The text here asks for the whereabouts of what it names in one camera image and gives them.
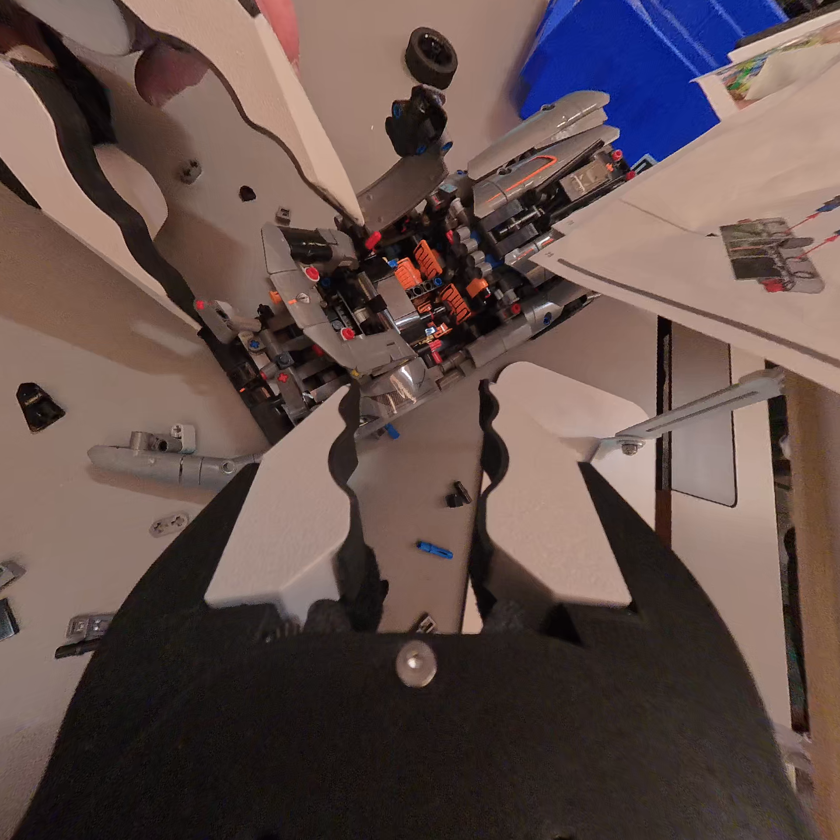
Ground blue plastic bin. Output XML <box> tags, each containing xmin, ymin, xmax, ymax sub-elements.
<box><xmin>518</xmin><ymin>0</ymin><xmax>788</xmax><ymax>172</ymax></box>

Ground black lego wheel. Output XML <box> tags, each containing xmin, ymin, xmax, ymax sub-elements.
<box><xmin>403</xmin><ymin>28</ymin><xmax>459</xmax><ymax>91</ymax></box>

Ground grey lego beam red pin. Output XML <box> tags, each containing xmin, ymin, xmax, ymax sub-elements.
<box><xmin>194</xmin><ymin>298</ymin><xmax>263</xmax><ymax>345</ymax></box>

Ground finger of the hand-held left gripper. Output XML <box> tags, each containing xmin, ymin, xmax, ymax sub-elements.
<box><xmin>115</xmin><ymin>0</ymin><xmax>366</xmax><ymax>228</ymax></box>
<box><xmin>0</xmin><ymin>56</ymin><xmax>204</xmax><ymax>330</ymax></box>

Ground black lego wedge piece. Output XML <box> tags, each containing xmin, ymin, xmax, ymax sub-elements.
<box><xmin>16</xmin><ymin>382</ymin><xmax>67</xmax><ymax>433</ymax></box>

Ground colourful printed booklet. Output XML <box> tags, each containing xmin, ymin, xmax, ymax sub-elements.
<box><xmin>694</xmin><ymin>16</ymin><xmax>840</xmax><ymax>122</ymax></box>

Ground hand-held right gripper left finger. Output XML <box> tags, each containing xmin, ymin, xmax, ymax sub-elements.
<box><xmin>205</xmin><ymin>384</ymin><xmax>388</xmax><ymax>634</ymax></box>

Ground grey lego car model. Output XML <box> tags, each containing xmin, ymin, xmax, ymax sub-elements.
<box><xmin>200</xmin><ymin>85</ymin><xmax>641</xmax><ymax>454</ymax></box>

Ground pile of small lego parts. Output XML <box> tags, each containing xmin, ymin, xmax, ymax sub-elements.
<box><xmin>0</xmin><ymin>559</ymin><xmax>118</xmax><ymax>660</ymax></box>

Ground grey lego tube assembly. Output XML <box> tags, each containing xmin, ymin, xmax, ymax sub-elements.
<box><xmin>87</xmin><ymin>423</ymin><xmax>263</xmax><ymax>492</ymax></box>

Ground white instruction booklet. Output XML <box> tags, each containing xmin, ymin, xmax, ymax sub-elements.
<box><xmin>528</xmin><ymin>85</ymin><xmax>840</xmax><ymax>375</ymax></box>

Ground person's left hand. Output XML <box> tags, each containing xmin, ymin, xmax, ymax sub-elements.
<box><xmin>134</xmin><ymin>0</ymin><xmax>301</xmax><ymax>110</ymax></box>

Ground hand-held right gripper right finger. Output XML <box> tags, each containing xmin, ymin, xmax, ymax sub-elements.
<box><xmin>467</xmin><ymin>381</ymin><xmax>636</xmax><ymax>627</ymax></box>

